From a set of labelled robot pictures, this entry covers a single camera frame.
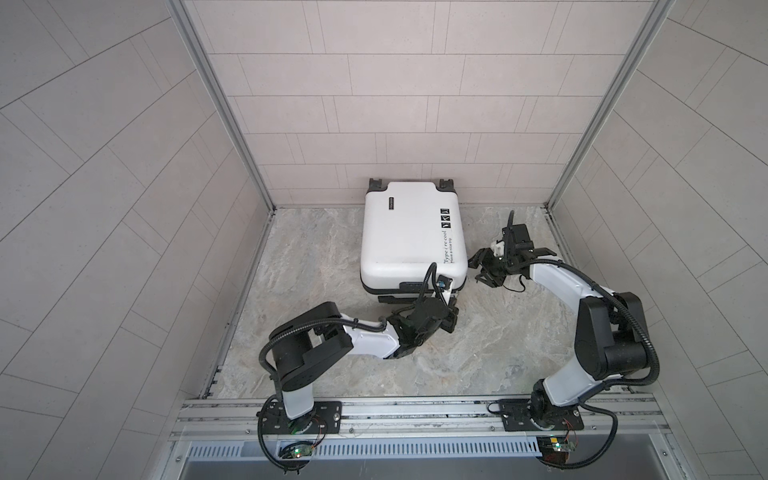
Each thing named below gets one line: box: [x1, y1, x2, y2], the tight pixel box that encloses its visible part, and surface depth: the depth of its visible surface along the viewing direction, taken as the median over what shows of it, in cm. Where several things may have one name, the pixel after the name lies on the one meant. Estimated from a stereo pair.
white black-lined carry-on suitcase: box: [360, 178, 469, 303], surface depth 85 cm
